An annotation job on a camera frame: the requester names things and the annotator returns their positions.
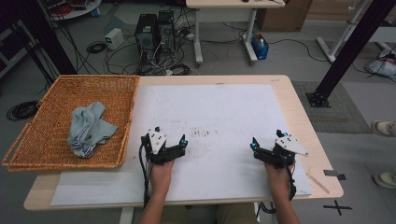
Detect brown cardboard box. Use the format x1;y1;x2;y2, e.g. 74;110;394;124
256;0;314;33

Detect white desk with wooden top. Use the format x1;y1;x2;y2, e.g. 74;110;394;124
185;0;286;66

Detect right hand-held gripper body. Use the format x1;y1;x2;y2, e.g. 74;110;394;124
251;133;309;171

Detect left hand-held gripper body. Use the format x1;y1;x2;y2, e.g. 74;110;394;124
140;129;188;166

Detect white plastic bag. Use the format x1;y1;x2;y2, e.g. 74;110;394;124
365;49;396;83

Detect person's right hand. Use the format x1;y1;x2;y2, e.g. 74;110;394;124
263;161;295;198

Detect thin wooden stick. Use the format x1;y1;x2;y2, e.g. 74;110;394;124
305;172;331;195

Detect black tape strip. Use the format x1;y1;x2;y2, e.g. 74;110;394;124
322;169;347;182

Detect white metal stand frame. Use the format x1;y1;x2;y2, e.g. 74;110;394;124
316;0;372;64

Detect small coil of black cable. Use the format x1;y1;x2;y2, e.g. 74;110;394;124
86;40;107;54

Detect round white table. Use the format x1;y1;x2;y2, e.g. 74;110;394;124
40;0;103;21

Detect black computer tower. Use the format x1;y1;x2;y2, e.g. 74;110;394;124
157;9;177;54
134;13;160;53

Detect white foam mat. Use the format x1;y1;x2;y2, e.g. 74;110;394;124
50;83;313;207

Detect grey floor mat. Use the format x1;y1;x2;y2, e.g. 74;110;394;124
291;81;374;134

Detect dark metal frame post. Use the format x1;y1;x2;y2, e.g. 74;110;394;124
17;0;78;76

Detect large coil of black cable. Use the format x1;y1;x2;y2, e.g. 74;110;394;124
6;100;41;121

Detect white power supply box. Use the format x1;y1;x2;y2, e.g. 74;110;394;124
104;27;125;50

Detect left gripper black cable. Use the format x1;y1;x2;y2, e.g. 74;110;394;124
138;143;152;209

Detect black metal post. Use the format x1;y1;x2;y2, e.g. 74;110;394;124
305;0;396;108

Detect person's khaki pants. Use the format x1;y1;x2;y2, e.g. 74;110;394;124
155;203;260;224

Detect person's left hand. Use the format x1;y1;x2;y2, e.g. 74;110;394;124
149;160;176;196

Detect woven wicker basket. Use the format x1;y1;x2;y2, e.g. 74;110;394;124
1;74;141;173

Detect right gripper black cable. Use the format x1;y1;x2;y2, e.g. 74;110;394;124
257;166;297;216

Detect grey printed t-shirt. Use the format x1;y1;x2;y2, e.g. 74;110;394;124
66;101;120;159

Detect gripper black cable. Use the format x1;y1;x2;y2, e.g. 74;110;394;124
138;143;152;209
257;166;297;216

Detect long black floor cable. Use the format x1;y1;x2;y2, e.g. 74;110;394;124
268;38;331;63

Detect blue storage box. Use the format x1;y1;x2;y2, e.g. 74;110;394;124
250;34;270;61

